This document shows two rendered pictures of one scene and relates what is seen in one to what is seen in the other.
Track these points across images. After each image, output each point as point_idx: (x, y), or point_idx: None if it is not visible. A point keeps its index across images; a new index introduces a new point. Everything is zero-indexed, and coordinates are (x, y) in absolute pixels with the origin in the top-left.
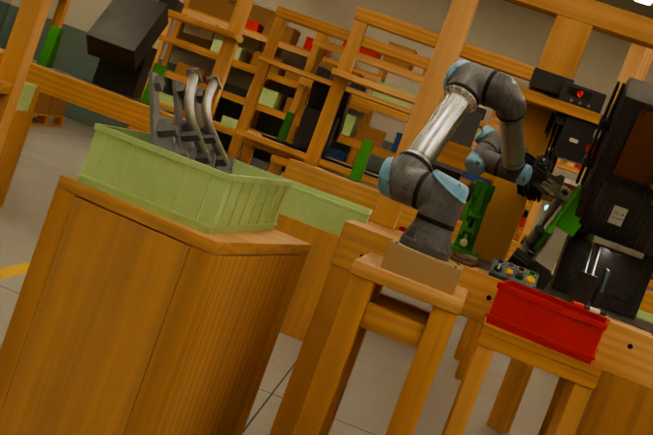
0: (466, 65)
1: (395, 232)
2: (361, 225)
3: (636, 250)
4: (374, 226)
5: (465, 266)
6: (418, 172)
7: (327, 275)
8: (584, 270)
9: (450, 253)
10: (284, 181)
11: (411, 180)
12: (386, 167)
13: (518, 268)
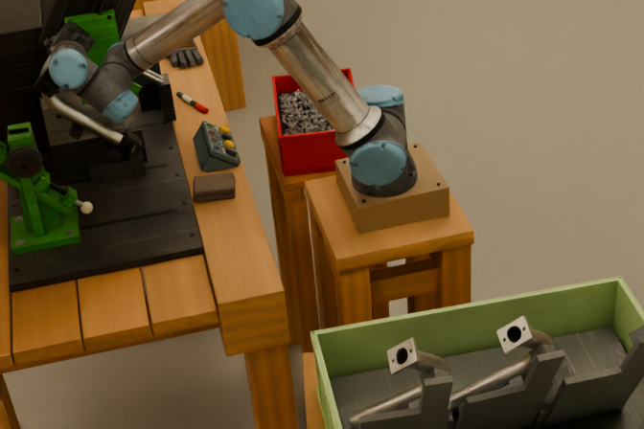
0: None
1: (25, 314)
2: (258, 280)
3: (149, 16)
4: (74, 327)
5: (246, 182)
6: (394, 120)
7: (288, 354)
8: (161, 80)
9: (146, 218)
10: (362, 322)
11: (403, 132)
12: (402, 151)
13: (213, 135)
